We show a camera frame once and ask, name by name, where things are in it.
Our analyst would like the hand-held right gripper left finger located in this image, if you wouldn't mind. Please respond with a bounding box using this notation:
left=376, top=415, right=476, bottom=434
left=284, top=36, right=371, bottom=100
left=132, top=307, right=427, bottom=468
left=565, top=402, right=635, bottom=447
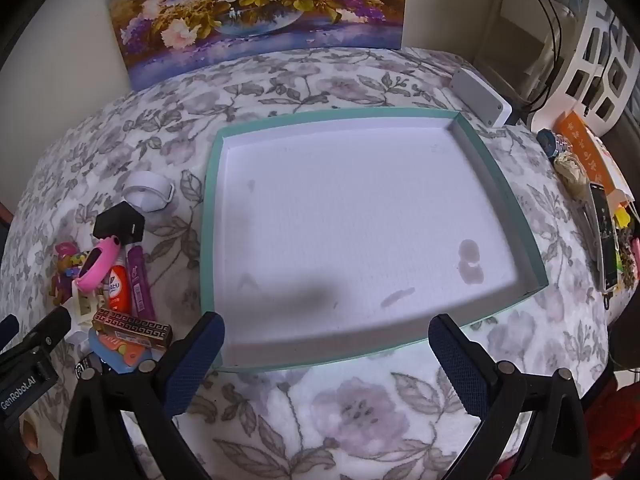
left=59, top=311, right=226, bottom=480

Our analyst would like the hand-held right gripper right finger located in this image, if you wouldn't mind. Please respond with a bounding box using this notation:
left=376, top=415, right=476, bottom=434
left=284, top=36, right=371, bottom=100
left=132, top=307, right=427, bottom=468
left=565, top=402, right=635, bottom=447
left=428, top=313, right=592, bottom=480

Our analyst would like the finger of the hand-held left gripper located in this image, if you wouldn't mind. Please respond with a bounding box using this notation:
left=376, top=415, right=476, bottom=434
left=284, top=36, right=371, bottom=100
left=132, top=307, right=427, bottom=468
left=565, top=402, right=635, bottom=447
left=0, top=314, right=20, bottom=352
left=22, top=305, right=72, bottom=357

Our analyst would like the cream square frame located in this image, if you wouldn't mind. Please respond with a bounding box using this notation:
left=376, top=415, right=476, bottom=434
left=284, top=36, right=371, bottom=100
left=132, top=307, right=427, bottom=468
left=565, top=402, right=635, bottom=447
left=65, top=280, right=108, bottom=333

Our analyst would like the gold patterned box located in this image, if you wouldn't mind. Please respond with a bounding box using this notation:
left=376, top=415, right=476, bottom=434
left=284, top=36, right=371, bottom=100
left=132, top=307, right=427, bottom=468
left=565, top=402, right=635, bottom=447
left=91, top=309, right=173, bottom=348

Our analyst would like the toy dog figure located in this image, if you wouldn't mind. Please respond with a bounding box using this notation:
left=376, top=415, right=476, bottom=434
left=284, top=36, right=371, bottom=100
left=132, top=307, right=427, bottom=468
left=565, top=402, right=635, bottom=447
left=48, top=242, right=83, bottom=305

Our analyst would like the blue and orange toy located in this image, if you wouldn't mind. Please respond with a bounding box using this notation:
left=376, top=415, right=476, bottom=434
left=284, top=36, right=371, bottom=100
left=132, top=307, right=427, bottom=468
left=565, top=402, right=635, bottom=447
left=89, top=327, right=156, bottom=375

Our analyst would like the colourful bead toy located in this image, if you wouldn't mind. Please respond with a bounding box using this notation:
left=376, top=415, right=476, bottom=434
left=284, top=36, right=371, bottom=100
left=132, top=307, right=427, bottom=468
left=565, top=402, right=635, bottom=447
left=64, top=252, right=95, bottom=281

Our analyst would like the orange and white bottle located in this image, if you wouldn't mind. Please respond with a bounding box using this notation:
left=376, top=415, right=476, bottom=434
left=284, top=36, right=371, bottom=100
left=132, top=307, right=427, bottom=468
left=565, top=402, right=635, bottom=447
left=102, top=255, right=132, bottom=313

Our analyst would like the pink wristband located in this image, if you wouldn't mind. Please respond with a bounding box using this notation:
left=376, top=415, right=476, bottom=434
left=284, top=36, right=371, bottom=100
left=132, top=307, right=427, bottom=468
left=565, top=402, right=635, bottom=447
left=76, top=236, right=122, bottom=293

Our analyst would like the purple tube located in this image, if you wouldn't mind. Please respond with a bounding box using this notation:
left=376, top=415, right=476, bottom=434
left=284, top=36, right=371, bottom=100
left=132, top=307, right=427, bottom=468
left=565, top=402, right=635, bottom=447
left=126, top=245, right=157, bottom=318

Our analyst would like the black power adapter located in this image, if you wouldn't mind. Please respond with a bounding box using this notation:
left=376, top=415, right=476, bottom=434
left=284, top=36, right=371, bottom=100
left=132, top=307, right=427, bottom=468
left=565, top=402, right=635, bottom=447
left=93, top=201, right=147, bottom=247

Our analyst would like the white round camera device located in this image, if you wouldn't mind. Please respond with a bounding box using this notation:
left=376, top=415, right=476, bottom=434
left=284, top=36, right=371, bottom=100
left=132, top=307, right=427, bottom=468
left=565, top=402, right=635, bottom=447
left=121, top=171, right=176, bottom=214

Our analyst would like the teal and white tray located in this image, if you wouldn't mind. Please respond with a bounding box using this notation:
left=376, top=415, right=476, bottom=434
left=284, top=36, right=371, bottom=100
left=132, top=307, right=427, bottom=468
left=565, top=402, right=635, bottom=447
left=201, top=106, right=549, bottom=373

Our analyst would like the person's left hand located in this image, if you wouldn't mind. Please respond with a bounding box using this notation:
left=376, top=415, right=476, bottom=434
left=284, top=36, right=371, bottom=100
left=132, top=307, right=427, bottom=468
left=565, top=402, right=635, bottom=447
left=20, top=419, right=42, bottom=456

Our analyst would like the red cloth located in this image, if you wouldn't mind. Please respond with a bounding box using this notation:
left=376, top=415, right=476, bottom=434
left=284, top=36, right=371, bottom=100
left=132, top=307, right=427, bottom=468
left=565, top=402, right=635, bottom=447
left=582, top=375, right=640, bottom=463

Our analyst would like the smartphone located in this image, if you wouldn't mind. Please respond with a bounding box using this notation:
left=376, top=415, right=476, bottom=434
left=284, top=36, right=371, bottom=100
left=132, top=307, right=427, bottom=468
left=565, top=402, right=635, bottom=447
left=587, top=181, right=621, bottom=292

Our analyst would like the pile of colourful trinkets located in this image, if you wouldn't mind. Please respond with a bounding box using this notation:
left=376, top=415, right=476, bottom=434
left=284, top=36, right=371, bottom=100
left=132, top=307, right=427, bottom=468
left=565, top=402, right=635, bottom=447
left=614, top=200, right=640, bottom=288

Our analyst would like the straw coloured bundle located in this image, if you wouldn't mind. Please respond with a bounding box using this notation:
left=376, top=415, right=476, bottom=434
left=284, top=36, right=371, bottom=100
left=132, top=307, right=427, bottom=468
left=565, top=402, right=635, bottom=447
left=555, top=152, right=591, bottom=201

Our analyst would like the blue wristwatch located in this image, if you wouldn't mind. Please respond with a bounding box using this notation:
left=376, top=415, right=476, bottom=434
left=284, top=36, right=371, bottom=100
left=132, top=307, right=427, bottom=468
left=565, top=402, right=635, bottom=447
left=537, top=129, right=573, bottom=161

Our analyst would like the orange booklet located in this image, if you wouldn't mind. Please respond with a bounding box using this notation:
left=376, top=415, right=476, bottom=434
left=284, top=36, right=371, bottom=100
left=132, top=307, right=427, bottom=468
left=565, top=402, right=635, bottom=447
left=555, top=111, right=633, bottom=201

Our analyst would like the white rectangular device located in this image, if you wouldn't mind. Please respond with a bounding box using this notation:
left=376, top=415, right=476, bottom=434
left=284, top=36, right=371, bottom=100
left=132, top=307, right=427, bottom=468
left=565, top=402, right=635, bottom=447
left=450, top=67, right=513, bottom=128

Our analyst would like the floral blanket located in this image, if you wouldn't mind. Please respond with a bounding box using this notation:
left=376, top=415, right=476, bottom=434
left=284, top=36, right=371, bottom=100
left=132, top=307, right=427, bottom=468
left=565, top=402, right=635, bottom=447
left=0, top=47, right=626, bottom=480

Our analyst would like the white lattice rack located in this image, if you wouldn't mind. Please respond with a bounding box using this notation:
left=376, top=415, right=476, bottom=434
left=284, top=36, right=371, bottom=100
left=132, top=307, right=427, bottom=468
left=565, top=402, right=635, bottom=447
left=530, top=0, right=640, bottom=133

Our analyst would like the white cabinet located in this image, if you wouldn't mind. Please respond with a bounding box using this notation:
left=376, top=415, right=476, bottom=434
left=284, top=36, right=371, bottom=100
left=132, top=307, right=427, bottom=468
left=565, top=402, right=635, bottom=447
left=472, top=0, right=561, bottom=101

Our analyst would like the flower painting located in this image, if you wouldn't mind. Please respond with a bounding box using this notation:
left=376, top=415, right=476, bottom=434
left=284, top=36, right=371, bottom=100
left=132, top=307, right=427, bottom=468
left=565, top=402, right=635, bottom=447
left=100, top=0, right=408, bottom=92

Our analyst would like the black cable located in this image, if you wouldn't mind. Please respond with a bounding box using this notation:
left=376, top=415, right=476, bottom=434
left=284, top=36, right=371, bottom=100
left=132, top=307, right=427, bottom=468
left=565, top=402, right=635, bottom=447
left=520, top=0, right=568, bottom=108

